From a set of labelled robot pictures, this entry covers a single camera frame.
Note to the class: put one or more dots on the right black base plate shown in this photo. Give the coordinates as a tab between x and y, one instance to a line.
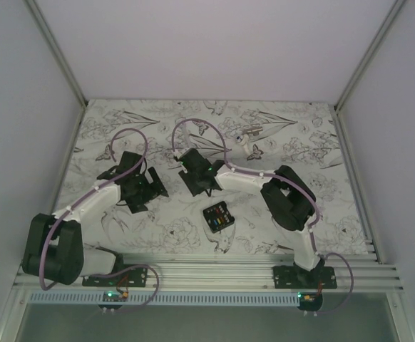
293	277

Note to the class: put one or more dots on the aluminium rail frame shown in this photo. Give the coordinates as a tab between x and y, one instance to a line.
242	272

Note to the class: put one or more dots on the small circuit board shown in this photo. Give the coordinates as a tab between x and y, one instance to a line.
112	301
310	302

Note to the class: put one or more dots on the white slotted cable duct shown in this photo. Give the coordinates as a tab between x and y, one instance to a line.
166	298

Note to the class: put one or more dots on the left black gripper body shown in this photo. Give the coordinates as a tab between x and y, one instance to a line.
143	192

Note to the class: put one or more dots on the black fuse box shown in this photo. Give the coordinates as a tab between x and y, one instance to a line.
218	217

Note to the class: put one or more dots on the right small circuit board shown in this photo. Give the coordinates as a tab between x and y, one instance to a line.
310	302

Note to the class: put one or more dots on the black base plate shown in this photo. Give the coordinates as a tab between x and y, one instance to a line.
293	277
127	276

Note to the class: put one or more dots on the floral patterned mat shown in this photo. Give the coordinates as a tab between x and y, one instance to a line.
299	135

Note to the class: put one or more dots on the left small circuit board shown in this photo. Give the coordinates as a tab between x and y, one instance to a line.
112	301

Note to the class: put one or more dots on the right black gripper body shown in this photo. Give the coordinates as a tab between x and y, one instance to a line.
190	181

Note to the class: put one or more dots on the white plastic tool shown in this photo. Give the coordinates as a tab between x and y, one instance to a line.
243	141

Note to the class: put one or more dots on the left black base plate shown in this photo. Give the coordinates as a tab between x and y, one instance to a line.
127	276

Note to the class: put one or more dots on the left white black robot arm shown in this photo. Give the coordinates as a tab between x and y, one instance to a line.
55	249

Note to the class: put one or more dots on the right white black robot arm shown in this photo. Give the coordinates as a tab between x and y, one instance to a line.
288	199

